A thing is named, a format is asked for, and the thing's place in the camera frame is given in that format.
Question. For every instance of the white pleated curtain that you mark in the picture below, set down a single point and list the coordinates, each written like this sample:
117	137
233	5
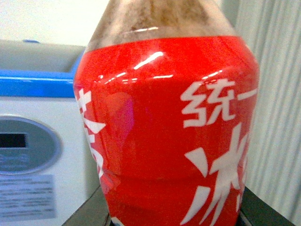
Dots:
272	30

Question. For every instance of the grey instruction sticker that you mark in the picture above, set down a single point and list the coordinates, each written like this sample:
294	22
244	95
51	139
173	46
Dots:
27	198

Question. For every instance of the white chest freezer blue rim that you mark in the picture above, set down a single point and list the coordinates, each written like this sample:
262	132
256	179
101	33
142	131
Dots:
36	82

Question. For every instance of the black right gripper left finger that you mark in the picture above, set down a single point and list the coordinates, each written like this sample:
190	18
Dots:
93	212

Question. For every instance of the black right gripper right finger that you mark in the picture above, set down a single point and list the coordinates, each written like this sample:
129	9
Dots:
255	212

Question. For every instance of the grey oval control panel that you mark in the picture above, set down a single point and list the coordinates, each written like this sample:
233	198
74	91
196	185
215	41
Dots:
26	146

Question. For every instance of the red label iced tea bottle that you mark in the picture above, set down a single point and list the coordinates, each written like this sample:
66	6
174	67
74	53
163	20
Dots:
167	91

